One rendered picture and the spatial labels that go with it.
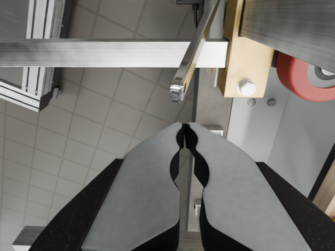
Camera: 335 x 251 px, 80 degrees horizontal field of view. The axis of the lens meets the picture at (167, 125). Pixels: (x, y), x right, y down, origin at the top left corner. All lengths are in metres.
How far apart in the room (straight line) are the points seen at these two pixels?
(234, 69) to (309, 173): 0.34
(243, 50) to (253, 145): 0.42
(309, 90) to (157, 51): 0.17
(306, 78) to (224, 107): 0.24
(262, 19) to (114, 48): 0.16
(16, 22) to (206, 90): 0.88
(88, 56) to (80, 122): 1.15
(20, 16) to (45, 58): 0.80
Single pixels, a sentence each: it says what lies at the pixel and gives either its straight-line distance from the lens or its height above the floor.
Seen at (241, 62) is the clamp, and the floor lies 0.87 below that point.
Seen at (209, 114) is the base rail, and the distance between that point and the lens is 0.46.
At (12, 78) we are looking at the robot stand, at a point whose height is 0.21.
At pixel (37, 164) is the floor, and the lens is 1.81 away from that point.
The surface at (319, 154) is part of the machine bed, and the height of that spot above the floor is 0.78.
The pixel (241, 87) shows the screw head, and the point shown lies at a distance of 0.26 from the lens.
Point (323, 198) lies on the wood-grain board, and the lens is 0.41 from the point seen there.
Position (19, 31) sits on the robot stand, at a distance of 1.12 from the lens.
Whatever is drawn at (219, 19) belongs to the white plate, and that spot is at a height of 0.78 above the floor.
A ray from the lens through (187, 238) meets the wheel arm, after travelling 0.33.
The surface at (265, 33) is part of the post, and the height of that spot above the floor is 0.94.
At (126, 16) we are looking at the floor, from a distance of 1.14.
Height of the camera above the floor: 1.11
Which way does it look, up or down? 60 degrees down
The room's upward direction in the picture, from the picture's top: 175 degrees counter-clockwise
